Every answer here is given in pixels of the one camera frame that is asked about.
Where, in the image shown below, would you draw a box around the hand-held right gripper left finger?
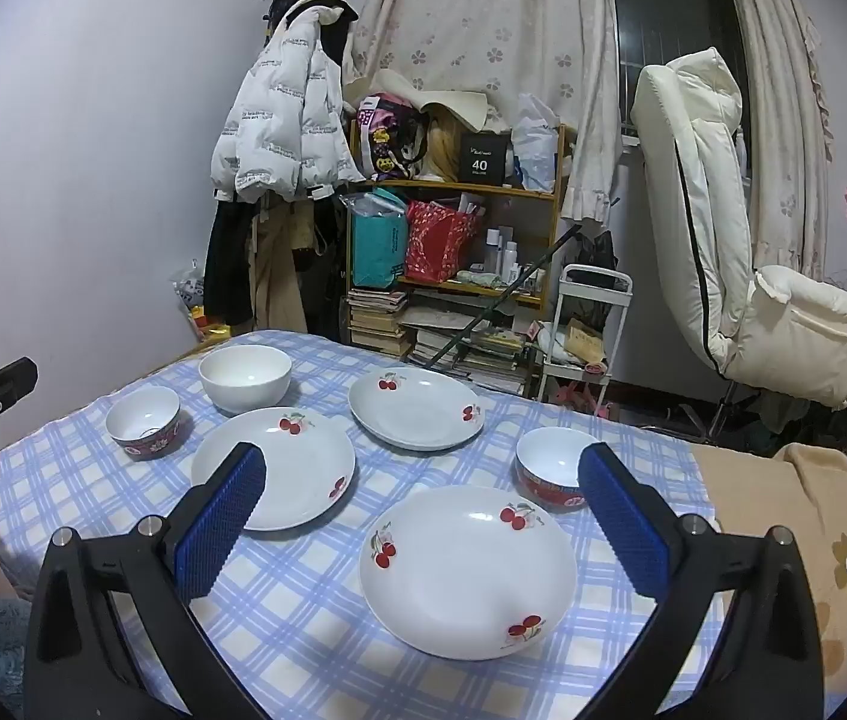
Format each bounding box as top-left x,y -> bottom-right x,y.
22,441 -> 269,720

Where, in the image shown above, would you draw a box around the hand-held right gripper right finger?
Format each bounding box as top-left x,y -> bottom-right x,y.
577,441 -> 825,720

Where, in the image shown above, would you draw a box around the red patterned bowl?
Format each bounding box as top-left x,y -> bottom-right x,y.
515,427 -> 605,512
106,386 -> 182,464

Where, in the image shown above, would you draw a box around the white cherry print plate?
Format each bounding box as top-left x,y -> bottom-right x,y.
358,485 -> 576,662
349,367 -> 486,452
190,406 -> 357,532

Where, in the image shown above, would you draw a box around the plain white bowl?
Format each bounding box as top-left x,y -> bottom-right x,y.
199,346 -> 293,416

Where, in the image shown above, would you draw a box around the blue plaid tablecloth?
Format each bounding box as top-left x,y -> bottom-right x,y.
0,328 -> 725,720

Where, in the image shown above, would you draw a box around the beige flowered blanket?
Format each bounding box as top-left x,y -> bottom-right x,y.
693,441 -> 847,720

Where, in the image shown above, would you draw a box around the yellow snack packet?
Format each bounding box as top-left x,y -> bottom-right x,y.
187,307 -> 233,346

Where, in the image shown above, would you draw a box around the white cart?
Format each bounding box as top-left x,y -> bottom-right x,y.
536,264 -> 633,406

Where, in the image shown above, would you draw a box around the clear plastic snack bag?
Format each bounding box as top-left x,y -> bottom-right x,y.
172,259 -> 207,316

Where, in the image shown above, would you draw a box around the pile of magazines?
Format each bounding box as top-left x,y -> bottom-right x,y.
401,307 -> 537,395

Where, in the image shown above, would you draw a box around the stack of books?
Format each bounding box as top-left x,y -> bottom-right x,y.
347,289 -> 410,357

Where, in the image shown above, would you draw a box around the black hanging garment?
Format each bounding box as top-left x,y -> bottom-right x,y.
205,195 -> 260,327

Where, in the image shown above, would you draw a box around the black rod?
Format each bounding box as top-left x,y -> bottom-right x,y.
423,221 -> 582,372

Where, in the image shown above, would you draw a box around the beige hanging trousers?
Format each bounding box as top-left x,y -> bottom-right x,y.
251,199 -> 320,335

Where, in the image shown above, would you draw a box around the white recliner chair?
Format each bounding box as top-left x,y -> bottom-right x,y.
629,47 -> 847,410

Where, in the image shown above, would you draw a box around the teal bag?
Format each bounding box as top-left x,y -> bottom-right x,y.
349,191 -> 410,290

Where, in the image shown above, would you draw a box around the red bag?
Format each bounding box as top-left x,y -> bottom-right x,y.
404,200 -> 479,282

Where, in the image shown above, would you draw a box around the wooden shelf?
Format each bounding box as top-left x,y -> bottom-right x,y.
344,124 -> 567,361

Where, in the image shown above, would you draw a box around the white plastic bag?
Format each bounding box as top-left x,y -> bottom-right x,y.
511,94 -> 561,192

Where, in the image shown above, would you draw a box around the black box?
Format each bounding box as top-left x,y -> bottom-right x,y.
458,131 -> 512,186

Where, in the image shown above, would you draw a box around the white puffer jacket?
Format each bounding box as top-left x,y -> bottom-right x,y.
211,4 -> 366,203

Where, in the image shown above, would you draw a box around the pink and black bag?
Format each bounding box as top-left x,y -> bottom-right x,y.
356,92 -> 428,181

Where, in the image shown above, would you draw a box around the narrow floral curtain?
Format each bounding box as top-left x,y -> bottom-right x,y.
719,0 -> 837,278

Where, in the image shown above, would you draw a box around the dark window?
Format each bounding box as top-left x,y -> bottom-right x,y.
607,0 -> 750,143

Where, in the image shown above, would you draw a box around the wide floral curtain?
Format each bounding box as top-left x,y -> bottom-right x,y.
344,0 -> 623,222

